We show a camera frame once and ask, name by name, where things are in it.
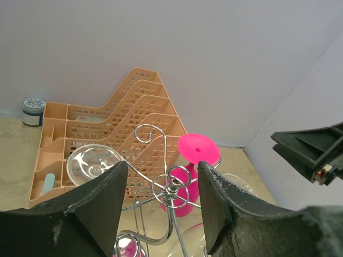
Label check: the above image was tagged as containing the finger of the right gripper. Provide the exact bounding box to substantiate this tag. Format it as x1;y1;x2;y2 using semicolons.
271;124;342;185

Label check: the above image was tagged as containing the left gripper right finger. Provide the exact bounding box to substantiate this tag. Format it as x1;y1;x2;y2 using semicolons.
198;161;342;256

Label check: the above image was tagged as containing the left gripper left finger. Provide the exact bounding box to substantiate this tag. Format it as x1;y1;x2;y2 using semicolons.
1;162;128;256

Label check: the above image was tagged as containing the clear champagne flute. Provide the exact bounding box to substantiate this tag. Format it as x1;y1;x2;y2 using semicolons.
167;173;257;257

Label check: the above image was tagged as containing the clear wine glass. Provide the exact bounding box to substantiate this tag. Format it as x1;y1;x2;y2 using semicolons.
66;144;124;186

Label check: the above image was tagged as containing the pink plastic goblet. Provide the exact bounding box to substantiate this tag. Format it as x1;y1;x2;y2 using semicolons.
174;133;220;217

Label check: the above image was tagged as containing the chrome wine glass rack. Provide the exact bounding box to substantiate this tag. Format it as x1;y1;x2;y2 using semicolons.
113;124;221;256

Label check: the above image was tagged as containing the orange plastic file organizer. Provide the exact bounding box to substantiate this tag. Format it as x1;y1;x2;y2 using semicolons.
28;67;186;207

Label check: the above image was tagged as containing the small grey cap bottle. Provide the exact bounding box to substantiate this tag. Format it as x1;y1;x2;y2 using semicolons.
22;98;46;127

